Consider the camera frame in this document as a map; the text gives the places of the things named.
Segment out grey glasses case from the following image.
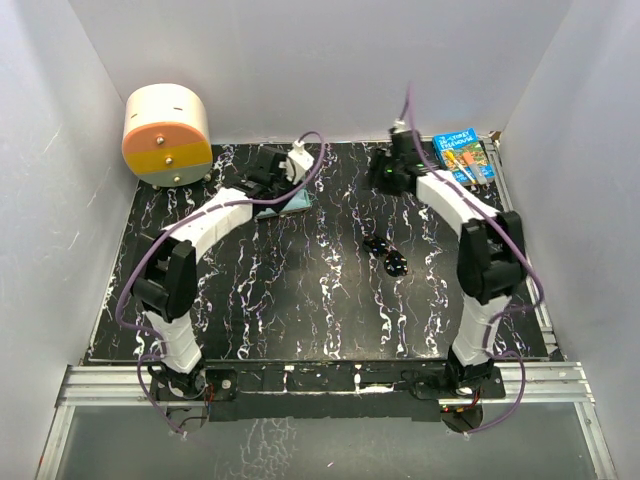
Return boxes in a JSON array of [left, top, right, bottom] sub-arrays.
[[255, 197, 292, 220]]

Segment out light blue cleaning cloth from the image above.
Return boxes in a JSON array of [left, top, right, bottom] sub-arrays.
[[280, 189, 312, 215]]

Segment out black sunglasses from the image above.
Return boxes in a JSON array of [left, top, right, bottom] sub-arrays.
[[362, 235, 409, 278]]

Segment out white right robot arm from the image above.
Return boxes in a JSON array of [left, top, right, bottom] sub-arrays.
[[367, 120, 527, 397]]

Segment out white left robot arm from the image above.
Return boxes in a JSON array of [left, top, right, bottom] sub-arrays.
[[131, 141, 314, 399]]

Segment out yellow white marker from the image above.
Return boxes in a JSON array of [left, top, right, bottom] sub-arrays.
[[444, 150, 477, 185]]

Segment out blue paperback book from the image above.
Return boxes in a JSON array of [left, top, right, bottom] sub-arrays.
[[432, 128, 495, 186]]

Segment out orange grey marker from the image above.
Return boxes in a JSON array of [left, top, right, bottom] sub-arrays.
[[462, 152, 487, 185]]

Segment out round mini drawer cabinet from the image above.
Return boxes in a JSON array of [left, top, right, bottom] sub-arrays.
[[121, 83, 213, 189]]

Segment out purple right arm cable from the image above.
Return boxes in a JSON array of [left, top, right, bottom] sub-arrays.
[[402, 82, 546, 434]]

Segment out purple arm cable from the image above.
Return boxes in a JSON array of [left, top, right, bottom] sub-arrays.
[[402, 82, 546, 434], [114, 131, 327, 435]]

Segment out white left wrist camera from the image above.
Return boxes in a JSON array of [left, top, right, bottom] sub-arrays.
[[284, 140, 314, 185]]

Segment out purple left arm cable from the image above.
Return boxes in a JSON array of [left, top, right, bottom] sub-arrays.
[[114, 131, 327, 435]]

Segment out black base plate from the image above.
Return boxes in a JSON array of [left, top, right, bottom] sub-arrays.
[[144, 360, 506, 422]]

